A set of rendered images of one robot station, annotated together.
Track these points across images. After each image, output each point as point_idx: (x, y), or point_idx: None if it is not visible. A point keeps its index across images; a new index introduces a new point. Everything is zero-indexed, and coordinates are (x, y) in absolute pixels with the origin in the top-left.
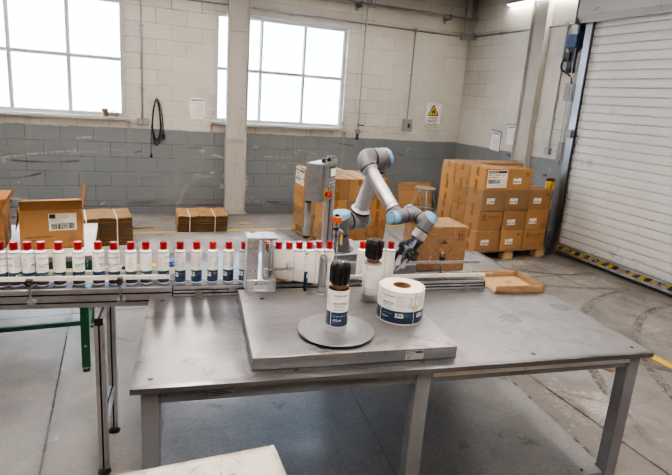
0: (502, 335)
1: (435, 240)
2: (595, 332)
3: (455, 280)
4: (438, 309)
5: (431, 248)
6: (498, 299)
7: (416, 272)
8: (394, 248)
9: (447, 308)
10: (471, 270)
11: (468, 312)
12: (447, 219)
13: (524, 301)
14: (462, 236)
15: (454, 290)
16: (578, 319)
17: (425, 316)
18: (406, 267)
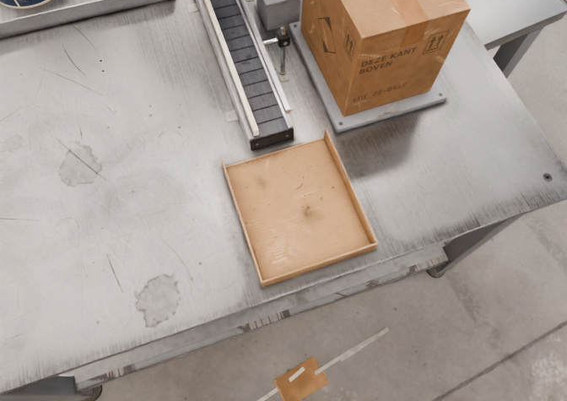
0: (0, 134)
1: None
2: (8, 327)
3: (230, 80)
4: (113, 53)
5: (314, 9)
6: (184, 166)
7: (294, 29)
8: (483, 8)
9: (120, 67)
10: (378, 146)
11: (103, 98)
12: None
13: (180, 219)
14: (350, 47)
15: (221, 91)
16: (81, 316)
17: (28, 13)
18: None
